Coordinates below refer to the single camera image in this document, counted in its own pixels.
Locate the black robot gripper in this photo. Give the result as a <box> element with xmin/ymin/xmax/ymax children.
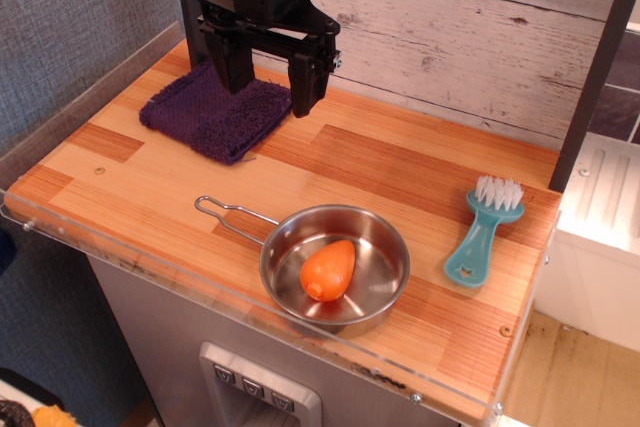
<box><xmin>198</xmin><ymin>0</ymin><xmax>340</xmax><ymax>118</ymax></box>

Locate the orange toy carrot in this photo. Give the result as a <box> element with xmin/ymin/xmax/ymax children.
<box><xmin>300</xmin><ymin>240</ymin><xmax>356</xmax><ymax>302</ymax></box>

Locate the purple folded cloth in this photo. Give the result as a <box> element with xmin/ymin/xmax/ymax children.
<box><xmin>139</xmin><ymin>61</ymin><xmax>292</xmax><ymax>165</ymax></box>

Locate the small steel pan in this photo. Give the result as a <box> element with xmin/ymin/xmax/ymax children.
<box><xmin>194</xmin><ymin>196</ymin><xmax>410</xmax><ymax>337</ymax></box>

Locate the clear acrylic table guard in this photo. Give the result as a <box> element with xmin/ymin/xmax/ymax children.
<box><xmin>1</xmin><ymin>26</ymin><xmax>560</xmax><ymax>426</ymax></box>

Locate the teal dish brush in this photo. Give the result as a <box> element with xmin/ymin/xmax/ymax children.
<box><xmin>444</xmin><ymin>175</ymin><xmax>525</xmax><ymax>288</ymax></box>

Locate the silver dispenser button panel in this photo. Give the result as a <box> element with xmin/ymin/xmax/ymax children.
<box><xmin>199</xmin><ymin>342</ymin><xmax>323</xmax><ymax>426</ymax></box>

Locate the white toy sink counter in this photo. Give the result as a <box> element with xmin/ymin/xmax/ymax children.
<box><xmin>535</xmin><ymin>134</ymin><xmax>639</xmax><ymax>350</ymax></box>

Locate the orange yellow object bottom left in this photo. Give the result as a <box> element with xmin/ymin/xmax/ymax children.
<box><xmin>32</xmin><ymin>405</ymin><xmax>79</xmax><ymax>427</ymax></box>

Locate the dark right frame post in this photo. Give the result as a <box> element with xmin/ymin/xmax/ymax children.
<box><xmin>548</xmin><ymin>0</ymin><xmax>636</xmax><ymax>193</ymax></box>

